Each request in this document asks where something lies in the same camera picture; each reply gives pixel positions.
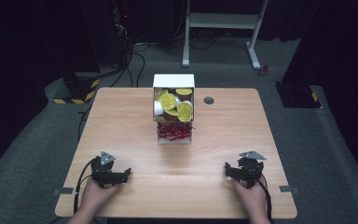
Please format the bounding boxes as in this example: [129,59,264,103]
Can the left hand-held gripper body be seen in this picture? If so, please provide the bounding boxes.
[89,150,117,189]

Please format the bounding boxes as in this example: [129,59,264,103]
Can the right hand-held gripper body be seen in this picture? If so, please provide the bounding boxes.
[237,150,268,189]

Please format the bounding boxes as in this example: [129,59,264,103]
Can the person's right hand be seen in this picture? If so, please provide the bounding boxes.
[230,175,269,218]

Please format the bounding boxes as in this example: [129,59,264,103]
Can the person's left hand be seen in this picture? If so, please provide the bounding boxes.
[79,176,123,217]

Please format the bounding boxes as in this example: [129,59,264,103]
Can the grey tape strip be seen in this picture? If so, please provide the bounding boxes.
[278,185,300,194]
[52,187,75,197]

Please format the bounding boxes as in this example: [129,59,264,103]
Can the pile of yellow-lidded capsules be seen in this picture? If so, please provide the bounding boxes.
[154,88,195,123]

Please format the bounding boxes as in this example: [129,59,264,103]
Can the black stand base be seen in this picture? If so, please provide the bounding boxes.
[274,80,322,109]

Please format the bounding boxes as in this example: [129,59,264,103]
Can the white two-tier dispenser box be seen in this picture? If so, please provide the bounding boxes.
[152,73,196,146]

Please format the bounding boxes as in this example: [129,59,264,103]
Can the dark equipment rack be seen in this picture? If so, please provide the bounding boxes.
[111,0,135,64]

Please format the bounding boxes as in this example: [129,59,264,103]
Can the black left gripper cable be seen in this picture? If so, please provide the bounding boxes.
[73,158,96,217]

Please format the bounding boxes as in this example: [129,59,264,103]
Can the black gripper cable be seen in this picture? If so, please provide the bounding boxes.
[258,175,274,222]
[73,158,96,217]

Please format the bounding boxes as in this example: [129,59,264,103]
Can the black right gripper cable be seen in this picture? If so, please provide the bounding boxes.
[258,175,274,222]

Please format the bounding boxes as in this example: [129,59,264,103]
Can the red cable bundle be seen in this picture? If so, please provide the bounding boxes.
[257,63,270,77]

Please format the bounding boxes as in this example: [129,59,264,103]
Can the black floor cables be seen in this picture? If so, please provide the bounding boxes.
[109,43,146,89]

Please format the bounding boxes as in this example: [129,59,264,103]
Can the white metal stand frame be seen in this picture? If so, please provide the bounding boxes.
[182,0,270,71]

